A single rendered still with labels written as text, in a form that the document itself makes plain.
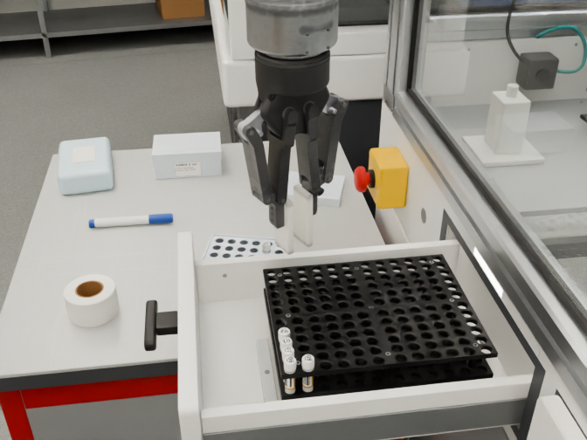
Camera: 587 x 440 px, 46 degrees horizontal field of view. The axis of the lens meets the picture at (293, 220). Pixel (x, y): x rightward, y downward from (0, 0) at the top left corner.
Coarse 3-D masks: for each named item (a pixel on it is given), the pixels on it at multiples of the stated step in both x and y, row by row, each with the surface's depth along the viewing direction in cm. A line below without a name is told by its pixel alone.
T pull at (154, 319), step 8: (152, 304) 75; (152, 312) 74; (160, 312) 74; (168, 312) 74; (176, 312) 74; (152, 320) 73; (160, 320) 73; (168, 320) 73; (176, 320) 73; (152, 328) 72; (160, 328) 72; (168, 328) 72; (176, 328) 72; (144, 336) 71; (152, 336) 71; (144, 344) 70; (152, 344) 70
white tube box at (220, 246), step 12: (216, 240) 107; (228, 240) 106; (240, 240) 106; (252, 240) 106; (264, 240) 106; (204, 252) 103; (216, 252) 104; (228, 252) 104; (240, 252) 104; (252, 252) 105; (276, 252) 104
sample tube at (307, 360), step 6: (306, 354) 68; (306, 360) 68; (312, 360) 68; (306, 366) 68; (312, 366) 68; (306, 378) 69; (312, 378) 69; (306, 384) 69; (312, 384) 70; (306, 390) 70
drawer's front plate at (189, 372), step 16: (192, 240) 83; (192, 256) 80; (192, 272) 77; (192, 288) 75; (192, 304) 73; (192, 320) 70; (192, 336) 68; (192, 352) 67; (192, 368) 65; (192, 384) 63; (192, 400) 61; (192, 416) 61; (192, 432) 62
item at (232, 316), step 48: (240, 288) 87; (480, 288) 82; (240, 336) 82; (240, 384) 75; (432, 384) 68; (480, 384) 68; (528, 384) 68; (240, 432) 65; (288, 432) 66; (336, 432) 67; (384, 432) 68; (432, 432) 69
